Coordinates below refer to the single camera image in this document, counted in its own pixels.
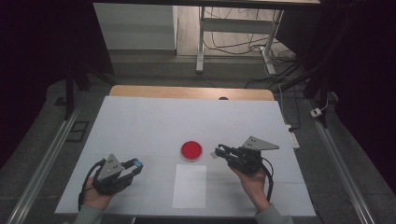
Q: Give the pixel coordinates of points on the small white stamp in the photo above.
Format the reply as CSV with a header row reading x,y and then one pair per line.
x,y
214,154

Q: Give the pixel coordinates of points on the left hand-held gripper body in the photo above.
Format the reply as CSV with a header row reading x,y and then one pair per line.
x,y
109,169

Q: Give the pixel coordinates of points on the small black floor plate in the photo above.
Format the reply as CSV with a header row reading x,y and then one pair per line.
x,y
59,101

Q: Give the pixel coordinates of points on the dark table grommet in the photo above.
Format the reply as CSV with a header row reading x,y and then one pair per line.
x,y
223,98

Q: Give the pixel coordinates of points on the white cabinet panel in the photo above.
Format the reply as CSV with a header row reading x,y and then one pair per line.
x,y
134,28

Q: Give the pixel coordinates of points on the black metal stand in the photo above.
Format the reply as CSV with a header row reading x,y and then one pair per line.
x,y
69,93
322,90

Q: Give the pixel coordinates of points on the white desk frame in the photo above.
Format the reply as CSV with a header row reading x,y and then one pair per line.
x,y
233,25

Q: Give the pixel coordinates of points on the dark curtain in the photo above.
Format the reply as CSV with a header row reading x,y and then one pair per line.
x,y
367,77
31,62

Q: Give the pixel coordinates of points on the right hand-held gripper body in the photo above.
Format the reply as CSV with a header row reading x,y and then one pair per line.
x,y
249,155

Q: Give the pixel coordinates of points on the large white table cover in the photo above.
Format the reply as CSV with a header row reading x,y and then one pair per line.
x,y
155,124

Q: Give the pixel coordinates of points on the white paper sheet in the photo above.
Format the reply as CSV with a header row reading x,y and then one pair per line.
x,y
189,193

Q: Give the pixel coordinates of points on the white power strip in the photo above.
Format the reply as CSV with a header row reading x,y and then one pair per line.
x,y
293,140

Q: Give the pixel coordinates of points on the black floor frame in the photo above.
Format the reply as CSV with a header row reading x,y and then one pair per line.
x,y
81,123

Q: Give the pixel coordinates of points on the blue stamp cap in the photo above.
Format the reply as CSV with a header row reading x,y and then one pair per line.
x,y
138,162

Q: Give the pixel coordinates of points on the small white adapter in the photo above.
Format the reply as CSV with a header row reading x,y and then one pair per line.
x,y
316,112

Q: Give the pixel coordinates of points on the person's right hand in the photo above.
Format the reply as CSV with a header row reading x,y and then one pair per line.
x,y
252,186

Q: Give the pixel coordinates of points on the aluminium floor rail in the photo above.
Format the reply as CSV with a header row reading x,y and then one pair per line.
x,y
40,174
342,168

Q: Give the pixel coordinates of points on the round red ink pad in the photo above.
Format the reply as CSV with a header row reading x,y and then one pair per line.
x,y
191,150

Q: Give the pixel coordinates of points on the person's left hand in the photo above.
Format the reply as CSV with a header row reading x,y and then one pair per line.
x,y
95,197

